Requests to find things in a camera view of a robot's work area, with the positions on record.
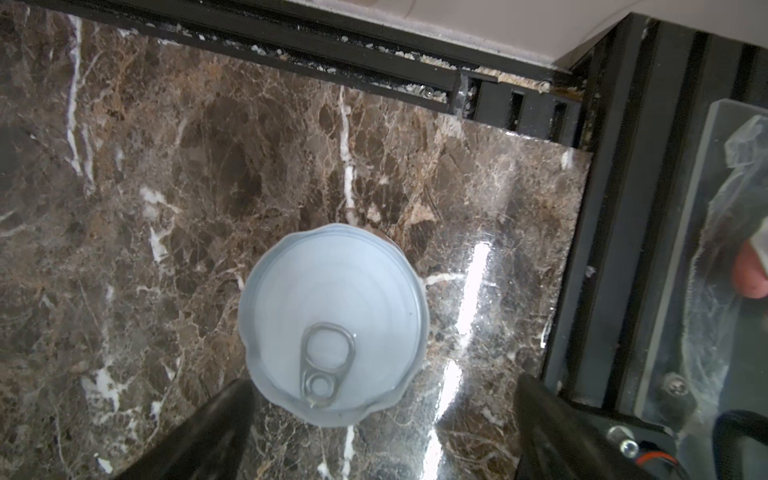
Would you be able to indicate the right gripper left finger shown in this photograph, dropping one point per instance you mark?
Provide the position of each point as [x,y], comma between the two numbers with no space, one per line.
[208,445]

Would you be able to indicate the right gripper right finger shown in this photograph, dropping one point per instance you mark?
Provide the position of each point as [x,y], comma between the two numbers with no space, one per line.
[558,444]

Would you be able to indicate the brown can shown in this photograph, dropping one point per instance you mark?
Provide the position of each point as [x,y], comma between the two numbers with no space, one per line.
[335,324]

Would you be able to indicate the pink toy figure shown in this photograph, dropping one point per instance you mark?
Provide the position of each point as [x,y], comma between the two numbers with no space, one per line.
[749,271]

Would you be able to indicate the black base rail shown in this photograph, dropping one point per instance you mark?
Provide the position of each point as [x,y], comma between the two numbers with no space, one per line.
[652,345]

